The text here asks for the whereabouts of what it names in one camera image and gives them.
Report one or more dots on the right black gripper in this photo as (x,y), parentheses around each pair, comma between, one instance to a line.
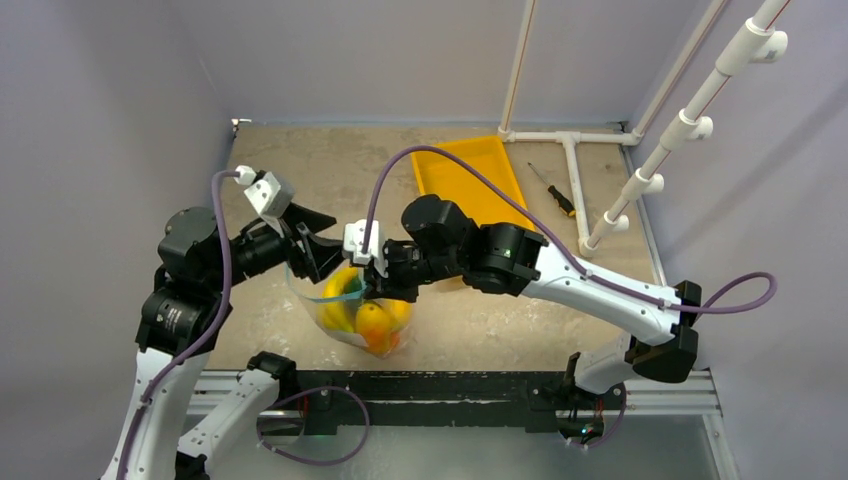
(382,277)

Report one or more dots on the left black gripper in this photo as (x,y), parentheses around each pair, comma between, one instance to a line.
(318,254)

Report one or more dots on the yellow plastic tray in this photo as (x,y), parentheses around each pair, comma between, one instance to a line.
(438,175)

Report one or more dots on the green avocado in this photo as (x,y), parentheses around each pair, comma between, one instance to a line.
(354,287)

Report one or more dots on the yellow banana bunch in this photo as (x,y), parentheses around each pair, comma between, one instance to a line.
(338,313)

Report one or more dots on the clear zip top bag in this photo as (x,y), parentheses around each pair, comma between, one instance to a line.
(310,296)

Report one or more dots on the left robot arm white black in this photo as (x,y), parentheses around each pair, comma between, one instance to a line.
(177,334)

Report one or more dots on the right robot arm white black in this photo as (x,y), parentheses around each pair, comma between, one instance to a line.
(658,342)

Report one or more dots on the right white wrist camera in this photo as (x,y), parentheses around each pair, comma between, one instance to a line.
(363,245)

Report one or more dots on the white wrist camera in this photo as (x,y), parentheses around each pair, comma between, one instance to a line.
(363,245)
(268,195)

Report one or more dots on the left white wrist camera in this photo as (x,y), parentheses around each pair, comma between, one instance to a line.
(268,195)

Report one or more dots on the black handled screwdriver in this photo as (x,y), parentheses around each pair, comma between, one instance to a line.
(563,203)

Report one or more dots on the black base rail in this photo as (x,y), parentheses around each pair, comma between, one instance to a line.
(533,401)

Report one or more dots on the aluminium frame rail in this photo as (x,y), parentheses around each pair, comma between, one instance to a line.
(694,397)

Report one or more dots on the white pvc pipe frame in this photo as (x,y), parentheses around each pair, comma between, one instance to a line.
(756,41)

